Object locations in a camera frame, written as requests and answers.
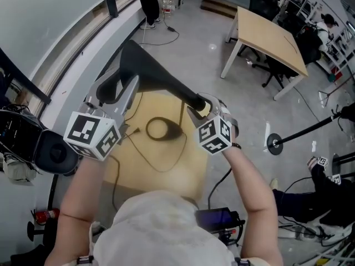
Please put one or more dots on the black power adapter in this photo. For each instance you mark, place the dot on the black power adapter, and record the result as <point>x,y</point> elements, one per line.
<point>171,29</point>

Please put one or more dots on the black waist-mounted monitor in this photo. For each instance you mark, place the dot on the black waist-mounted monitor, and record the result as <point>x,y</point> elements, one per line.
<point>213,217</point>

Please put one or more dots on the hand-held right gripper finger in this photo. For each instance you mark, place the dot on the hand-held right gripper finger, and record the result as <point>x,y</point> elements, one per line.
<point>215,107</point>
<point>197,119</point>

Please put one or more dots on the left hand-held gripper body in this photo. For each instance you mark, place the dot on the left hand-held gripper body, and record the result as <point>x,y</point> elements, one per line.
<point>86,129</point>

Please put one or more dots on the grey fabric bag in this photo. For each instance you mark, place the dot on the grey fabric bag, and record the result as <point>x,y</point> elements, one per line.
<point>16,170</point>

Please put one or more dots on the small wooden low table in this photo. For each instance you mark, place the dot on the small wooden low table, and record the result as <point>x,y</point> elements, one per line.
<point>133,176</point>

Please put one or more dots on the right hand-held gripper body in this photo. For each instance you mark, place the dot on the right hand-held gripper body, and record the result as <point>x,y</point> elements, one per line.
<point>213,137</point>

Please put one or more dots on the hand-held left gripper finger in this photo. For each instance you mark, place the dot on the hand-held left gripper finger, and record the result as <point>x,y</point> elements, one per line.
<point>129,98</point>
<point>94,89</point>

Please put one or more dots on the white power strip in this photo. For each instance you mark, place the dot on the white power strip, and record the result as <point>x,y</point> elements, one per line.
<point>294,233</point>

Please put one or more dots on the black coat stand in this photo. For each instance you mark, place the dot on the black coat stand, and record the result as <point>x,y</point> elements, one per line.
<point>275,144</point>

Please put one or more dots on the black round speaker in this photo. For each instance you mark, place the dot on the black round speaker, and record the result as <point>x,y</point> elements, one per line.
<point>52,154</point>

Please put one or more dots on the red fire extinguisher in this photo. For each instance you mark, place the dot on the red fire extinguisher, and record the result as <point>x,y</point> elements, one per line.
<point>48,215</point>

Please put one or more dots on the person's right hand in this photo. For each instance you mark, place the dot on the person's right hand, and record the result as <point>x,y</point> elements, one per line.
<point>226,109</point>

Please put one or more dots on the black office chair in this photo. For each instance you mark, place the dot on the black office chair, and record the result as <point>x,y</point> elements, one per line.
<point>263,5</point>
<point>274,71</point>

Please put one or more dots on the large clear water bottle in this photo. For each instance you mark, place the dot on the large clear water bottle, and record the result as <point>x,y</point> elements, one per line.
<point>168,4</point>

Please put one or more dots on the person's left forearm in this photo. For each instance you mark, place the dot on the person's left forearm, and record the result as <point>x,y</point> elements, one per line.
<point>83,187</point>

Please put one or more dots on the person's white shirt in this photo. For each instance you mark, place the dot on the person's white shirt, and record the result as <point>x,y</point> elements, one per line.
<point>161,231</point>

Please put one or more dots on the wooden table with white legs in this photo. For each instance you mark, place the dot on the wooden table with white legs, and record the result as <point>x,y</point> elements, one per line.
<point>263,37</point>

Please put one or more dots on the wooden floor step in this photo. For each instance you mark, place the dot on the wooden floor step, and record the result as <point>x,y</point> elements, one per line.
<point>219,7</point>

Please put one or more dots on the black desk lamp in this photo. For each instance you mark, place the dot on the black desk lamp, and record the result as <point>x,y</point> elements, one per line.
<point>155,73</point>

